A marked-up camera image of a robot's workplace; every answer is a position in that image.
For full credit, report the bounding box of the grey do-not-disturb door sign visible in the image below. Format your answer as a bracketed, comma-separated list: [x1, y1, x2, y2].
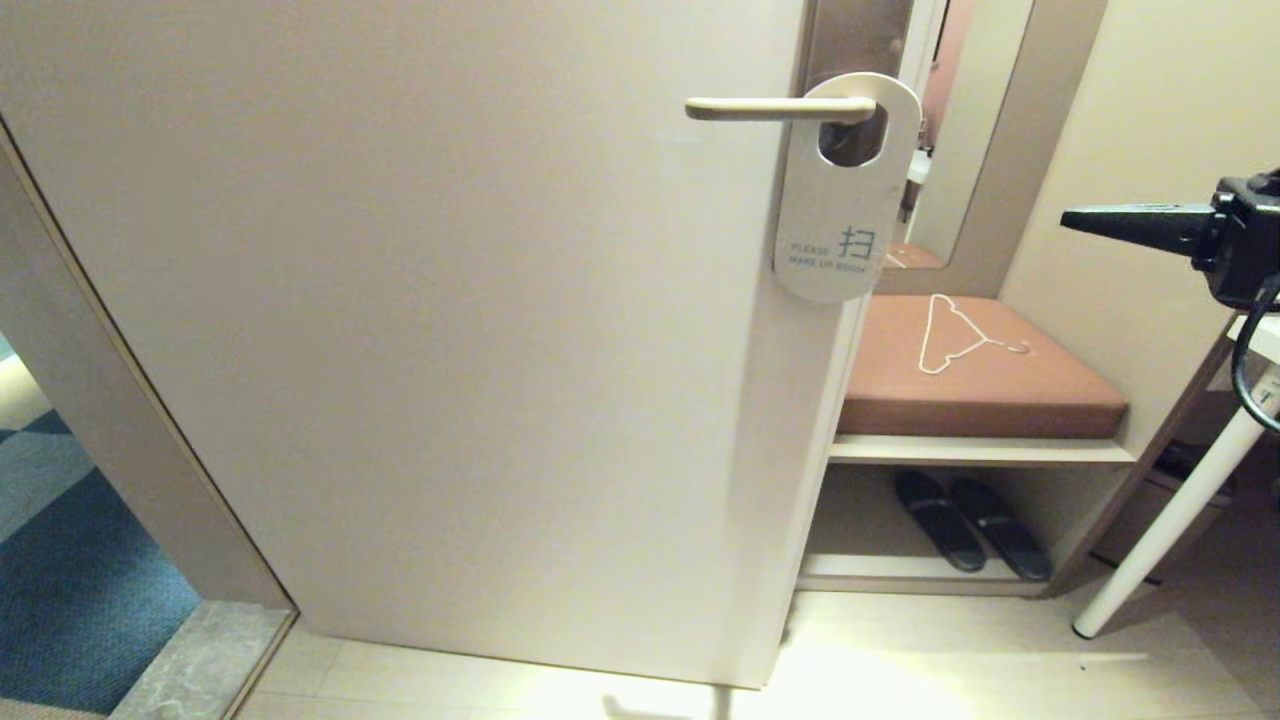
[772, 71, 924, 304]

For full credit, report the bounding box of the beige room door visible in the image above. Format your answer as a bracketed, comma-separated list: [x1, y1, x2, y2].
[0, 0, 901, 689]

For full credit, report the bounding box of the grey marble door threshold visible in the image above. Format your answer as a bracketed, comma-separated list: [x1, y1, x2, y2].
[108, 600, 298, 720]

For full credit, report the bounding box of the white table top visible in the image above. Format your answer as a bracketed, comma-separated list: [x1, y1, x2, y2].
[1228, 313, 1280, 363]

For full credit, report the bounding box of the brown leather bench cushion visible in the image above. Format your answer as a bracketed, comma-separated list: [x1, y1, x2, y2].
[838, 293, 1131, 439]

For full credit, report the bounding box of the beige wooden bench shelf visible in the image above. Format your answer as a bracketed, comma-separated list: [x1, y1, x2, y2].
[797, 290, 1241, 599]

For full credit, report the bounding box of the white table leg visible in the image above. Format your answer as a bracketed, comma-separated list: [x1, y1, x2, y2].
[1072, 365, 1280, 639]

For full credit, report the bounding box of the black slipper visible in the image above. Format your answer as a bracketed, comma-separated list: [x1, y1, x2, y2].
[948, 477, 1053, 583]
[893, 470, 988, 573]

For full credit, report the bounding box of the blue patterned hallway carpet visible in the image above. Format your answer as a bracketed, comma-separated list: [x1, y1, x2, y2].
[0, 335, 201, 716]

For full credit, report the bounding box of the white wire clothes hanger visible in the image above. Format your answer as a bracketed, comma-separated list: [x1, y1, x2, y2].
[918, 293, 1033, 376]

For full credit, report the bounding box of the beige door lever handle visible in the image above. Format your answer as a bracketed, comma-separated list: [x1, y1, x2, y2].
[686, 96, 878, 123]

